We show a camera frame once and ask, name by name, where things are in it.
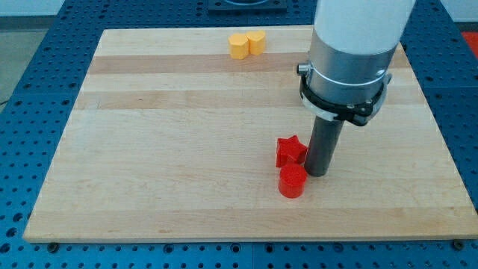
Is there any red cylinder block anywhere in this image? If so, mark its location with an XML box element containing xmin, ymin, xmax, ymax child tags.
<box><xmin>278</xmin><ymin>164</ymin><xmax>308</xmax><ymax>199</ymax></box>

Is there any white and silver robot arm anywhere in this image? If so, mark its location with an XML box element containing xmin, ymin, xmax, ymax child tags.
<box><xmin>297</xmin><ymin>0</ymin><xmax>415</xmax><ymax>126</ymax></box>

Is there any red star block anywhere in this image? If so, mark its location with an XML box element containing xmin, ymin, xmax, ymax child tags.
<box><xmin>276</xmin><ymin>134</ymin><xmax>308</xmax><ymax>167</ymax></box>

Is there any wooden board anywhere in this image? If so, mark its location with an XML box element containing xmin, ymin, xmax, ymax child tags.
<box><xmin>23</xmin><ymin>25</ymin><xmax>477</xmax><ymax>243</ymax></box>

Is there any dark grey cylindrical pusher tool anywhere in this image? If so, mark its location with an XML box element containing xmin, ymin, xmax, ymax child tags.
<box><xmin>304</xmin><ymin>117</ymin><xmax>344</xmax><ymax>177</ymax></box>

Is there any yellow hexagon block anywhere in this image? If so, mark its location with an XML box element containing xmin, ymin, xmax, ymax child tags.
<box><xmin>228</xmin><ymin>33</ymin><xmax>249</xmax><ymax>60</ymax></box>

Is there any yellow heart block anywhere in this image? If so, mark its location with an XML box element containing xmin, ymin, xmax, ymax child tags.
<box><xmin>246</xmin><ymin>30</ymin><xmax>266</xmax><ymax>55</ymax></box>

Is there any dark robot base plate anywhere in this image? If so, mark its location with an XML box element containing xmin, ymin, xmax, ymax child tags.
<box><xmin>208</xmin><ymin>0</ymin><xmax>288</xmax><ymax>13</ymax></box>

